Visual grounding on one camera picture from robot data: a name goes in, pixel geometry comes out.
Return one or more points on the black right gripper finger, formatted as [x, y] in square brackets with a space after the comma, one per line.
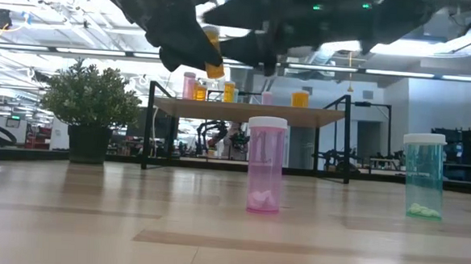
[241, 17]
[260, 48]

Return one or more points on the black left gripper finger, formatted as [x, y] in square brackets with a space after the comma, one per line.
[183, 48]

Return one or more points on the pink pill bottle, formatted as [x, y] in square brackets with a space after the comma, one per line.
[266, 99]
[188, 87]
[265, 170]

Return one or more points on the small orange pill bottle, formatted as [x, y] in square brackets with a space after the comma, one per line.
[229, 93]
[215, 71]

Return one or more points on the large orange pill bottle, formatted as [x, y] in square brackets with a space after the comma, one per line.
[299, 100]
[202, 94]

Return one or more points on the green pill bottle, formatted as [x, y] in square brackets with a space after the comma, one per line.
[236, 96]
[423, 178]

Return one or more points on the black background robot arm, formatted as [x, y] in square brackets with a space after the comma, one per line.
[335, 157]
[211, 127]

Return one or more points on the long ceiling light strip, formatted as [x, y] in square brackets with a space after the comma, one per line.
[323, 68]
[400, 73]
[14, 47]
[146, 55]
[468, 78]
[90, 52]

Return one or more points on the bright ceiling light panel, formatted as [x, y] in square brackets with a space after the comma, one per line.
[405, 47]

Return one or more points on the green potted plant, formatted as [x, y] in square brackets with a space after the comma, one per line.
[89, 100]

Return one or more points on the green exit sign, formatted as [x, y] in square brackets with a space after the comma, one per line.
[16, 117]

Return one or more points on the black ceiling-hung camera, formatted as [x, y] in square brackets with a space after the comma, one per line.
[1, 18]

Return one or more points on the black aluminium mounting frame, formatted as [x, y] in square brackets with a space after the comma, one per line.
[24, 154]

